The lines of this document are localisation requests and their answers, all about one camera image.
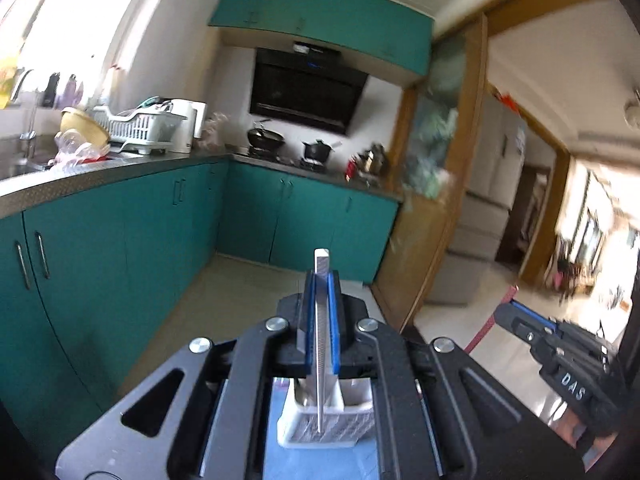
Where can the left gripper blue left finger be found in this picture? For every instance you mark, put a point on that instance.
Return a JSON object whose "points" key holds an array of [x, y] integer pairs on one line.
{"points": [[305, 321]]}

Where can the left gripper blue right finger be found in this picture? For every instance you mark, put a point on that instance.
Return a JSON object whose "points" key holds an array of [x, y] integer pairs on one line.
{"points": [[337, 322]]}

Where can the right hand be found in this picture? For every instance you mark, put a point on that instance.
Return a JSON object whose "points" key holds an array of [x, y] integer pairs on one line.
{"points": [[571, 429]]}

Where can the white perforated utensil basket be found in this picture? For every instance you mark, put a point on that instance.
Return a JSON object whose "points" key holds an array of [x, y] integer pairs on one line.
{"points": [[347, 417]]}

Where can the red canister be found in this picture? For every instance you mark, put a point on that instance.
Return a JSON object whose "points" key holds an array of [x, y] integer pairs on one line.
{"points": [[351, 170]]}

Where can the steel pressure cooker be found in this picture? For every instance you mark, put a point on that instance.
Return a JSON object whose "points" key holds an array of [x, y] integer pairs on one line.
{"points": [[374, 160]]}

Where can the black cooking pot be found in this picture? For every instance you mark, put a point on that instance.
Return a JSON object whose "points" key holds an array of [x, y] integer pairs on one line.
{"points": [[319, 151]]}

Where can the black wok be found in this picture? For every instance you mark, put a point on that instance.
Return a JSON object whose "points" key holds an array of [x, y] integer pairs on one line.
{"points": [[263, 139]]}

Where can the blue striped cloth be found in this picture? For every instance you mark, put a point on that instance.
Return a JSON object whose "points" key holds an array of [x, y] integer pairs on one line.
{"points": [[358, 462]]}

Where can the wooden sliding glass door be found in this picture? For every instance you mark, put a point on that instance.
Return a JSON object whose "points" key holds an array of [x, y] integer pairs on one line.
{"points": [[430, 163]]}

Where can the black range hood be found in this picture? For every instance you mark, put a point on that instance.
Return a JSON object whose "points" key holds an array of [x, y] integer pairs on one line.
{"points": [[314, 89]]}

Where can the silver refrigerator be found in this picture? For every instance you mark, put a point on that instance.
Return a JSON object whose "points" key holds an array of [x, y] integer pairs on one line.
{"points": [[486, 205]]}

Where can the white kettle appliance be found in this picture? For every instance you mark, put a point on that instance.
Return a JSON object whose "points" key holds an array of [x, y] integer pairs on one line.
{"points": [[190, 128]]}

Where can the teal lower cabinets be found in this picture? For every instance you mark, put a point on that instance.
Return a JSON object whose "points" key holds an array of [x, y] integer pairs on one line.
{"points": [[93, 259]]}

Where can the white dish rack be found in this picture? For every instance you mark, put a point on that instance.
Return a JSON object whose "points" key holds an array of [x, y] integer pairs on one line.
{"points": [[150, 128]]}

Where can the yellow bowl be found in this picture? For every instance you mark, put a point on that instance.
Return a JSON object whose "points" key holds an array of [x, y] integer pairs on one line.
{"points": [[74, 119]]}

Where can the chrome sink faucet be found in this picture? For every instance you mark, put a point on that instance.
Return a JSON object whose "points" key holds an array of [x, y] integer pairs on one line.
{"points": [[28, 136]]}

